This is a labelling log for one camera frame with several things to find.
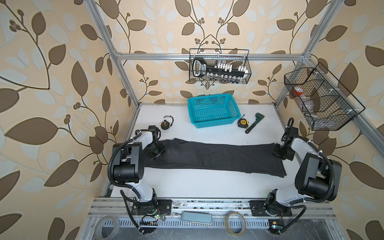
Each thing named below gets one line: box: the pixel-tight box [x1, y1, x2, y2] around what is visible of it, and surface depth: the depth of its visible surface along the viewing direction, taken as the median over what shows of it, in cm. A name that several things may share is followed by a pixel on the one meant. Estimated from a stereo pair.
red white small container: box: [293, 86, 303, 96], surface depth 88 cm
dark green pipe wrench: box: [245, 112, 265, 134], surface depth 114 cm
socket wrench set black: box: [192, 57, 249, 83], surface depth 86 cm
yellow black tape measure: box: [237, 114, 250, 129], surface depth 107 cm
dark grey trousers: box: [143, 138, 287, 177], surface depth 91 cm
